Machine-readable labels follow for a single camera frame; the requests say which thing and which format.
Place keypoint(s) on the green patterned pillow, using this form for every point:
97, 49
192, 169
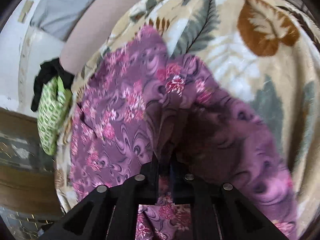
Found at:
52, 110

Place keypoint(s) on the pink bolster cushion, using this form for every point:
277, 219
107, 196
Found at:
91, 31

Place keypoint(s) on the black cloth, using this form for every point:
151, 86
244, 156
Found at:
49, 70

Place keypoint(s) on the brown wooden furniture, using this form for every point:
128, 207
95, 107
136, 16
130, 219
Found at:
27, 173

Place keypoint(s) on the light grey pillow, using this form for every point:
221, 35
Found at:
59, 17

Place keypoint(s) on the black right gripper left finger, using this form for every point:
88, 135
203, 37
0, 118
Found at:
109, 212

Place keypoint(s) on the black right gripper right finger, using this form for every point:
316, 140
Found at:
218, 211

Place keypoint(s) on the purple floral garment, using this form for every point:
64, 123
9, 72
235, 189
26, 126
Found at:
141, 103

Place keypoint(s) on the beige leaf-pattern blanket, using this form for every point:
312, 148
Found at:
262, 52

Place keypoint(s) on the white bed headboard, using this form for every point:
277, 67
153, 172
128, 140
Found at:
23, 49

